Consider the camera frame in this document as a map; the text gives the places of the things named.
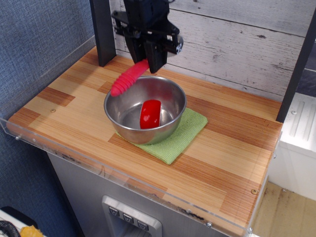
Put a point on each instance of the silver metal bowl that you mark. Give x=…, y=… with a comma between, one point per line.
x=124, y=110

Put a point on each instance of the red toy piece in bowl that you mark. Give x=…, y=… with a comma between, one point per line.
x=150, y=114

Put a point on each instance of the green cloth mat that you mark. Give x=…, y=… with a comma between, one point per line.
x=169, y=149

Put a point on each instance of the yellow object at corner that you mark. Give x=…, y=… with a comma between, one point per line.
x=30, y=231

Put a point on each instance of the white toy sink unit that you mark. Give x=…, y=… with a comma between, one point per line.
x=293, y=165

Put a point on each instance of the red handled silver spoon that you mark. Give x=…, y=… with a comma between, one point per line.
x=128, y=78

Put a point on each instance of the black vertical post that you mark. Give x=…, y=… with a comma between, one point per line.
x=103, y=31
x=298, y=70

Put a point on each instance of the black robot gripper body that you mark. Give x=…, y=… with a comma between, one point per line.
x=148, y=19

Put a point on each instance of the clear acrylic edge guard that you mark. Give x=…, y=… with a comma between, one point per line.
x=207, y=190

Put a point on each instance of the black vertical post left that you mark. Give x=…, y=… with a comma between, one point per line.
x=103, y=31

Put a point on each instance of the silver toy fridge dispenser panel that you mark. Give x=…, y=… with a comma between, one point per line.
x=126, y=221

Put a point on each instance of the black vertical post right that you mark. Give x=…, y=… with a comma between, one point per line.
x=298, y=70

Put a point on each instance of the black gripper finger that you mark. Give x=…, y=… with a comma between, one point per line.
x=136, y=48
x=155, y=55

